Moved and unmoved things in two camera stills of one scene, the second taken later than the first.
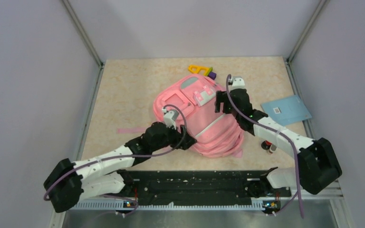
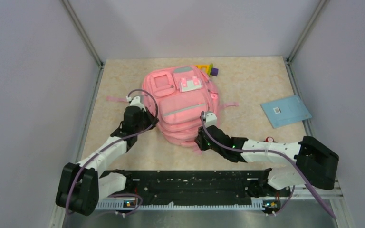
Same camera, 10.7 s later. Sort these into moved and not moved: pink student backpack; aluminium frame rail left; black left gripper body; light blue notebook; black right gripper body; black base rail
Moved: black left gripper body; black right gripper body; pink student backpack
Not moved: aluminium frame rail left; light blue notebook; black base rail
